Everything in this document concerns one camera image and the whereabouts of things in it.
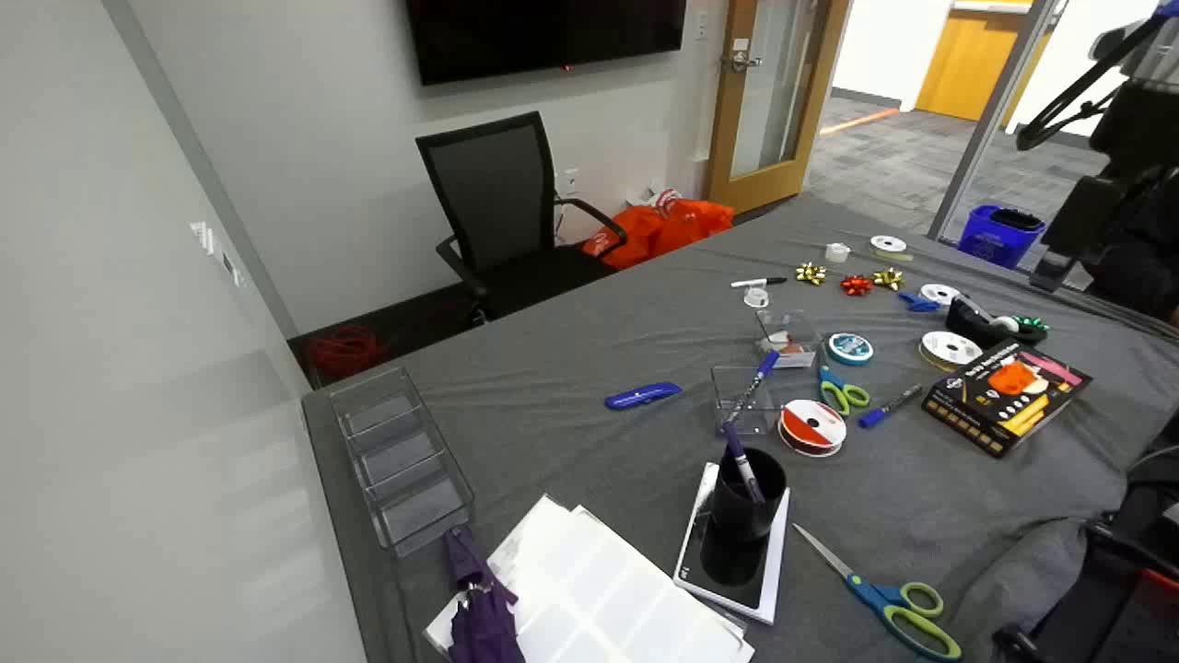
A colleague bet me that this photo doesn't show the person in dark clothing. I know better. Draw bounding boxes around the person in dark clothing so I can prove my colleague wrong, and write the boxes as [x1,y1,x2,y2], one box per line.
[1040,75,1179,324]

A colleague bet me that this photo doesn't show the blue white pen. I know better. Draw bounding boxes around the blue white pen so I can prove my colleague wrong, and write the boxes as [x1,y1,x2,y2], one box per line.
[722,351,784,431]

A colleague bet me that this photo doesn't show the purple pen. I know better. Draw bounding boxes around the purple pen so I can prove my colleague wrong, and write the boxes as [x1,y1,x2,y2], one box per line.
[719,420,769,508]

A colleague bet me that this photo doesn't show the blue marker pen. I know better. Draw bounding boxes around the blue marker pen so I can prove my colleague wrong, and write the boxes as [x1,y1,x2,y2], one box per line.
[854,379,929,431]
[602,379,687,418]

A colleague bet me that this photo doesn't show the small green scissors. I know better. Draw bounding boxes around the small green scissors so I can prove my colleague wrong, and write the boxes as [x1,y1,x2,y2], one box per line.
[815,360,875,424]

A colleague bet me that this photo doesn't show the blue plastic bin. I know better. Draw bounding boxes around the blue plastic bin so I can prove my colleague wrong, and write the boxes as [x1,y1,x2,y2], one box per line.
[953,201,1052,271]

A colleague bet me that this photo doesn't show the purple glove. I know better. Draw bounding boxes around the purple glove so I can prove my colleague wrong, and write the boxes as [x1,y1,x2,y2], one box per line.
[440,522,526,663]

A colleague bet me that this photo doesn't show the large blue green scissors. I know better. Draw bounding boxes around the large blue green scissors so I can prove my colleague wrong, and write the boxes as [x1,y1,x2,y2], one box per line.
[790,521,964,663]

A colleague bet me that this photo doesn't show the black printed flat package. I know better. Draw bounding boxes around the black printed flat package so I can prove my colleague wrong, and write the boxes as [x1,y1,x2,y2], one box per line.
[918,338,1096,461]

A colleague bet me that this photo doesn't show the black pen cup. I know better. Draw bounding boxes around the black pen cup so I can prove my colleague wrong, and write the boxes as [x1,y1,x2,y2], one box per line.
[697,447,794,588]

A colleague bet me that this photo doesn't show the black wall television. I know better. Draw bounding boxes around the black wall television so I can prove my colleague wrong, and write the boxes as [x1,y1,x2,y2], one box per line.
[402,0,688,88]

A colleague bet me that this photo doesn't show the black tape dispenser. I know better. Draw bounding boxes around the black tape dispenser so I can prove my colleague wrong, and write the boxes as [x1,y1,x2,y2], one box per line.
[943,294,1017,354]

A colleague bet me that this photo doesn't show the teal ribbon spool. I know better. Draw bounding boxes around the teal ribbon spool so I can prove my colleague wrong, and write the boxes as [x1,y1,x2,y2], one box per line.
[822,329,881,367]

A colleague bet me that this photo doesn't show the white paper sheets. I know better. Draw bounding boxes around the white paper sheets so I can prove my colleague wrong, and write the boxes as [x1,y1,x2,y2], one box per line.
[424,492,757,663]

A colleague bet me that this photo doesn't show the red cable coil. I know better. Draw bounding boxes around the red cable coil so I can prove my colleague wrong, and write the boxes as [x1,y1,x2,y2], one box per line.
[302,319,390,384]

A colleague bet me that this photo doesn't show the black mesh office chair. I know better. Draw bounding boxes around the black mesh office chair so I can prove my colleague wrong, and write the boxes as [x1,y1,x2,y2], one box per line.
[412,112,630,324]

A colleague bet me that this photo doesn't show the clear container with contents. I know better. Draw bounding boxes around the clear container with contents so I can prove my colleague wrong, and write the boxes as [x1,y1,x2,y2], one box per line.
[753,319,822,377]

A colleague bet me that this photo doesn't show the grey tablecloth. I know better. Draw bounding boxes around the grey tablecloth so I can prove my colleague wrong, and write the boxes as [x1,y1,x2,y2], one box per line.
[297,187,1179,663]

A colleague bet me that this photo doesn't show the clear compartment tray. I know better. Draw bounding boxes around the clear compartment tray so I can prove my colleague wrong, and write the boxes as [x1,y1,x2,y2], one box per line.
[333,371,478,561]

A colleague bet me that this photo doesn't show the yellow wooden door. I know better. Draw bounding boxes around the yellow wooden door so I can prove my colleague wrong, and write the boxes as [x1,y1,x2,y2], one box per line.
[913,3,1040,125]

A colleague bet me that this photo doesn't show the orange ribbon spool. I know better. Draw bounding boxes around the orange ribbon spool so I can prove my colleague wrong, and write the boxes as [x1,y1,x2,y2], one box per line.
[773,393,850,463]

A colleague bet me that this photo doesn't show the green gift bow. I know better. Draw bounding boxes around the green gift bow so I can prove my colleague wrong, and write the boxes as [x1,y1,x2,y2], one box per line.
[1010,313,1053,351]

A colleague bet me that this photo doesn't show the orange plastic bag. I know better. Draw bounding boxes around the orange plastic bag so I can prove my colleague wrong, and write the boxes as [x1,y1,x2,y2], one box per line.
[577,195,742,271]

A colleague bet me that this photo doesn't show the white wall thermostat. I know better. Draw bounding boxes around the white wall thermostat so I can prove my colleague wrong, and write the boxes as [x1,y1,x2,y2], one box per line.
[187,217,243,292]

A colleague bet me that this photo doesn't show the wooden framed glass door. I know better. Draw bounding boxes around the wooden framed glass door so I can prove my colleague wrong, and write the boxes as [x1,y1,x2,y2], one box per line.
[700,0,854,217]

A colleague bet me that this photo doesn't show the grey metal door post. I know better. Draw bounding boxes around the grey metal door post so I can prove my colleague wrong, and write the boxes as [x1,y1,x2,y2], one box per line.
[924,0,1072,242]

